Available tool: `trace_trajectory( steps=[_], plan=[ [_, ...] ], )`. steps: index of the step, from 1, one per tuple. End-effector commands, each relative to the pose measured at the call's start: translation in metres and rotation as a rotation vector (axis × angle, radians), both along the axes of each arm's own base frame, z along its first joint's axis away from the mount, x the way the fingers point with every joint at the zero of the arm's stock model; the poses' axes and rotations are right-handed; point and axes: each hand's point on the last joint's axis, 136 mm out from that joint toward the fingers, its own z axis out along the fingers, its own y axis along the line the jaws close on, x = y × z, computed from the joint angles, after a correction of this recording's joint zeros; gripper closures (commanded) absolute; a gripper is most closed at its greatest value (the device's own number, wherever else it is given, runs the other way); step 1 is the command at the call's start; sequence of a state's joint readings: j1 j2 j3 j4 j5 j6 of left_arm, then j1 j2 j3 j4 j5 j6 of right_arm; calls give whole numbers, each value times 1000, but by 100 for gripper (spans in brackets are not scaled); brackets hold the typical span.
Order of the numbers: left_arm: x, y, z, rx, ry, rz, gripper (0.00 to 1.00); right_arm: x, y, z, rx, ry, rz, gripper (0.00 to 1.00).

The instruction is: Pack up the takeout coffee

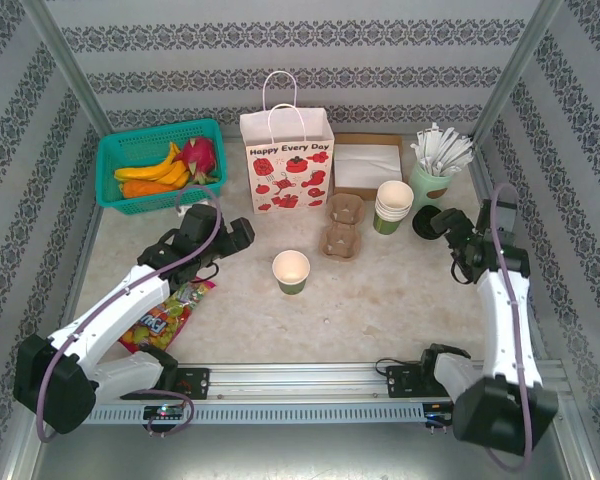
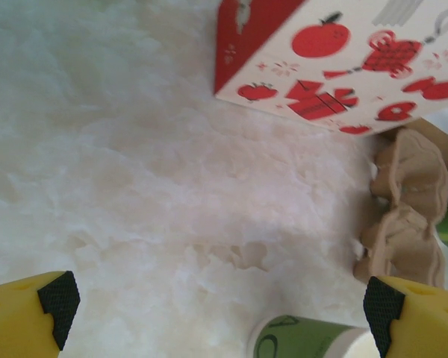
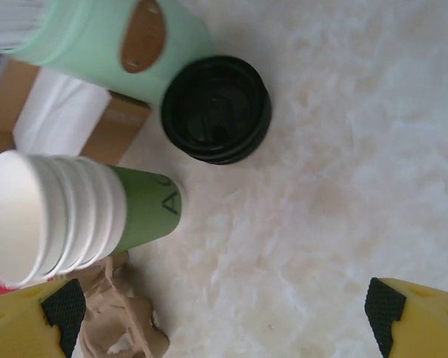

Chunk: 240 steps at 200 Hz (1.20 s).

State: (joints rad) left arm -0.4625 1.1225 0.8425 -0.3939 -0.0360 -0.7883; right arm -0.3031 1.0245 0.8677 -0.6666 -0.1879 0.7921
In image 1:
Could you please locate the single green paper cup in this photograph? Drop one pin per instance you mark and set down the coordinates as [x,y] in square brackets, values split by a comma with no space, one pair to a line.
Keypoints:
[292,286]

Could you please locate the white red-printed paper gift bag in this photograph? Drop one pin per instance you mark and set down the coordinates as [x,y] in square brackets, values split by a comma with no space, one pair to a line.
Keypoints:
[290,170]

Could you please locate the brown pulp cup carrier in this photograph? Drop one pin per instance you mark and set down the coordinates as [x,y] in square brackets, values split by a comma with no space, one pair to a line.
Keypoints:
[340,240]

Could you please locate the brown cardboard napkin box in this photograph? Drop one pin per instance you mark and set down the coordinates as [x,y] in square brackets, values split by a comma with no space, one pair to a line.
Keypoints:
[350,194]

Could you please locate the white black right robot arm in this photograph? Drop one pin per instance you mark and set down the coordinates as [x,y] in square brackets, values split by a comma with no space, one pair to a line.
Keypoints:
[505,325]

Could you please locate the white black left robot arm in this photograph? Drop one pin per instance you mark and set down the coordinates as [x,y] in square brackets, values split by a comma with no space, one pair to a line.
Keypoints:
[115,310]

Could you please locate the orange fruit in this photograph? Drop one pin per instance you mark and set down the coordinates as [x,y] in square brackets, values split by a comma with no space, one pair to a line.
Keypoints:
[145,189]

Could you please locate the mint green holder cup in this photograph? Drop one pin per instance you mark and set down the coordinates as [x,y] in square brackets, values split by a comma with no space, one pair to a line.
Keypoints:
[425,187]

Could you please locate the yellow banana bunch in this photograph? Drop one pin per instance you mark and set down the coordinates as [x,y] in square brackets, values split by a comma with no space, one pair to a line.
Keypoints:
[155,172]

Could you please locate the colourful fruit candy bag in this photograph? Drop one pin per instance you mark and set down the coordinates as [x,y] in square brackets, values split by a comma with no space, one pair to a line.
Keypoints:
[180,310]

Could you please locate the pink dragon fruit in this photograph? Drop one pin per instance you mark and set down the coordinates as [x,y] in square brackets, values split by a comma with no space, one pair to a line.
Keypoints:
[200,152]

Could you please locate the stacked green paper cups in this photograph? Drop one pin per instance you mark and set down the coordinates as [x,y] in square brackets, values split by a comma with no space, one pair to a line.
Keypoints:
[387,220]

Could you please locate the white paper-wrapped straws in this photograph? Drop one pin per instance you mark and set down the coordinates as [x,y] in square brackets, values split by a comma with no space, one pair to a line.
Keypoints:
[442,150]

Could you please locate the teal plastic basket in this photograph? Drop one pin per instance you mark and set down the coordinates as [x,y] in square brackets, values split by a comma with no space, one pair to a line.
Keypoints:
[130,145]

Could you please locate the white napkin stack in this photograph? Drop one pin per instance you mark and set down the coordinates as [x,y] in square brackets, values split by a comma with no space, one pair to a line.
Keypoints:
[367,165]

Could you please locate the small circuit board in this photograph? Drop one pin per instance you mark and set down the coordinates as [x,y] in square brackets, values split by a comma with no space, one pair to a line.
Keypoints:
[437,417]
[162,411]

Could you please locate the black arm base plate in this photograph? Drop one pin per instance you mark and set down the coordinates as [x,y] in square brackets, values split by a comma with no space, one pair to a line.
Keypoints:
[402,382]
[195,382]

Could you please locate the aluminium mounting rail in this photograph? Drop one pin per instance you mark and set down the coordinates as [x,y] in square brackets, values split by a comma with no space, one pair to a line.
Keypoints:
[295,380]

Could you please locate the aluminium frame post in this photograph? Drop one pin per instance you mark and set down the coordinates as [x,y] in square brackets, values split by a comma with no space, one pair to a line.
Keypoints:
[67,65]
[519,65]

